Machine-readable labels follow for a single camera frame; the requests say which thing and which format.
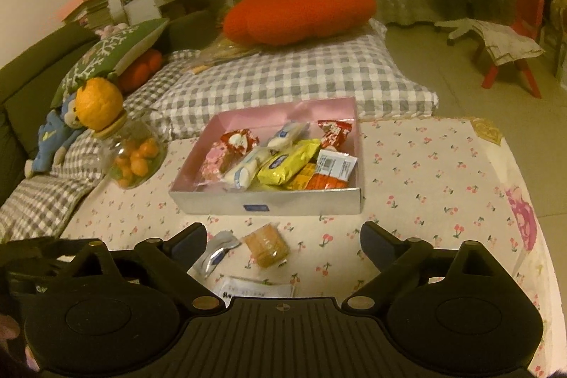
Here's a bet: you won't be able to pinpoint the yellow biscuit packet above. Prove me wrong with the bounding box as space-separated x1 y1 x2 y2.
257 139 320 186

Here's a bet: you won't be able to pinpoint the red foil snack packet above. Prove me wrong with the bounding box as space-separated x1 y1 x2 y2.
317 120 353 151

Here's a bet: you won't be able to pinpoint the blue plush doll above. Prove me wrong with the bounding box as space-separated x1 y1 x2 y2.
24 93 85 179

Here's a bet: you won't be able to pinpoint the silver foil snack packet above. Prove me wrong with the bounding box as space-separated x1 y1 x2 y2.
191 231 241 278

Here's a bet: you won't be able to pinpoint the white label snack packet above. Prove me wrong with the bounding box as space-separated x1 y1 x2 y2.
212 276 294 305

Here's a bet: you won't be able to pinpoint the dark green sofa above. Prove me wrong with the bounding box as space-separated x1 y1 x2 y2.
1 10 219 202

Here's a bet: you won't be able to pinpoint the green snowflake pillow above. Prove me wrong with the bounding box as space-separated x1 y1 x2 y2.
51 18 168 108

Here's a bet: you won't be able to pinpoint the white cloth on chair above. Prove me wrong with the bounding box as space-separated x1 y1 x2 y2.
471 20 544 66

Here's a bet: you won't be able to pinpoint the glass jar with oranges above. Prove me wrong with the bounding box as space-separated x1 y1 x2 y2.
93 110 167 190

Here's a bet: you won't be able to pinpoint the cherry print tablecloth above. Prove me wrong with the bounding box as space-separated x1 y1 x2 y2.
64 119 566 376

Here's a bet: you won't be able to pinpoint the white candy packet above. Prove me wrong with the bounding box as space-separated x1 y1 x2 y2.
222 146 272 190

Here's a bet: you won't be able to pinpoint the pink flower snack packet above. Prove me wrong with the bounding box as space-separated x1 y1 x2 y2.
200 141 232 182

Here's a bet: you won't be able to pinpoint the white barcode snack packet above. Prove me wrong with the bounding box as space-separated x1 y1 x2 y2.
315 149 358 182

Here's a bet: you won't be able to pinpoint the red white snack packet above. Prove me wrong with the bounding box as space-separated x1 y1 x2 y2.
220 129 259 161

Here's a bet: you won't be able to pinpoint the red plastic chair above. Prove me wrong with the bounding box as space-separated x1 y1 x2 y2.
472 0 545 99

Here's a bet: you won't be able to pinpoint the red tomato plush cushion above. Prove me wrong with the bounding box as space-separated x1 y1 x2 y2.
223 0 377 46

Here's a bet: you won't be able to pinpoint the pink silver cardboard box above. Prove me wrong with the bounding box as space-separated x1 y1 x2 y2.
170 98 363 216

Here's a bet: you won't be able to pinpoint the crinkled plastic wrappers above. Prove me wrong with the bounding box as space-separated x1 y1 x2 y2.
184 34 263 75

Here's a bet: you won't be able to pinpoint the orange snack packet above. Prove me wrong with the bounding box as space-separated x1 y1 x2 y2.
283 163 348 191

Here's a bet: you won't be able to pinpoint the stack of books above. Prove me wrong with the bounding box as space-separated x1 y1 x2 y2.
57 0 113 32

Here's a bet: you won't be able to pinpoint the brown cracker packet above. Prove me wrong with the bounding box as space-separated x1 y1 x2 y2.
243 224 289 269

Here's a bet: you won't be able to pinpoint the grey checkered quilt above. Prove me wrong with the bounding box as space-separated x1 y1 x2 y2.
1 20 438 242

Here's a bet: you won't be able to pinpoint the large orange fruit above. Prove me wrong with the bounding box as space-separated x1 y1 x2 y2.
75 77 123 131

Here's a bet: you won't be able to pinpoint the small red plush cushion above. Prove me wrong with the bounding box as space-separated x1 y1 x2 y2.
118 49 163 95

